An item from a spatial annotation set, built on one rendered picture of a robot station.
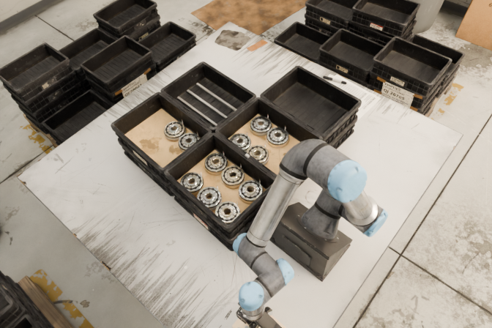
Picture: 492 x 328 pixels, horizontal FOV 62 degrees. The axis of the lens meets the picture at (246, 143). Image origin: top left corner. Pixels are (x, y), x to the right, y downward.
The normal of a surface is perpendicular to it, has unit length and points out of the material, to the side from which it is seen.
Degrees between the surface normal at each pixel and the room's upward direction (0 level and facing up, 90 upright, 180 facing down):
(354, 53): 0
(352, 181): 75
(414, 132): 0
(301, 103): 0
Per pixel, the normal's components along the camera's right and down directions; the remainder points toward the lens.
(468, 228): -0.05, -0.61
